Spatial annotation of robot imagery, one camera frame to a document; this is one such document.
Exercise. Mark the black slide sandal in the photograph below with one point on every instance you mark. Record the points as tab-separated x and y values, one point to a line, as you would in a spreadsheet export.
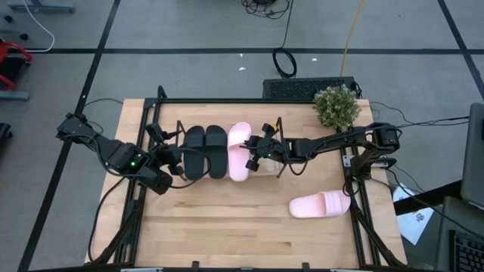
194	155
216	155

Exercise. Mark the grey desk foot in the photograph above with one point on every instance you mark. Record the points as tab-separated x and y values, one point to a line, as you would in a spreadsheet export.
41	7
13	95

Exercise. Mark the black caster wheel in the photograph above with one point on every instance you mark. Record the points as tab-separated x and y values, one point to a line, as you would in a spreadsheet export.
23	36
7	19

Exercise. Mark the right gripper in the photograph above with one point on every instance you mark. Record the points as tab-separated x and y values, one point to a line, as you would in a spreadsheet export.
270	149

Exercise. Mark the small green potted plant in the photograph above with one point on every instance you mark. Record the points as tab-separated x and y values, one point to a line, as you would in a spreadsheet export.
336	107

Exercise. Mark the grey laptop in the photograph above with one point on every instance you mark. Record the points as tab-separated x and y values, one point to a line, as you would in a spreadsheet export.
474	158

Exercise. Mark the black aluminium table frame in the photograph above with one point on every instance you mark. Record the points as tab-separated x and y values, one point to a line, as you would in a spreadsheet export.
227	101

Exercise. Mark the black desk bar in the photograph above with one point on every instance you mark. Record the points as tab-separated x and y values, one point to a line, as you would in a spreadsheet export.
427	198

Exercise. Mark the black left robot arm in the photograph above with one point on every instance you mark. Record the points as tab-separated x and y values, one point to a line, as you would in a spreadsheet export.
113	153

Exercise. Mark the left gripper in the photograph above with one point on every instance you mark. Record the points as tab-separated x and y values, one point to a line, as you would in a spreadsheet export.
164	155

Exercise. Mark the white paper sheet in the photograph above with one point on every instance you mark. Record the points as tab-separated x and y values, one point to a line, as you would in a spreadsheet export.
416	223

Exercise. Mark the pink slide sandal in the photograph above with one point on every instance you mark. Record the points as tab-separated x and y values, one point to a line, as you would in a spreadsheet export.
317	206
237	166

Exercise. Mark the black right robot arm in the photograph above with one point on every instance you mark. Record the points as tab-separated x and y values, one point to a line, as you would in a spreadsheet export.
332	141

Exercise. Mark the red metal frame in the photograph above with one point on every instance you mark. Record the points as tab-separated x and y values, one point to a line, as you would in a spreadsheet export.
15	47

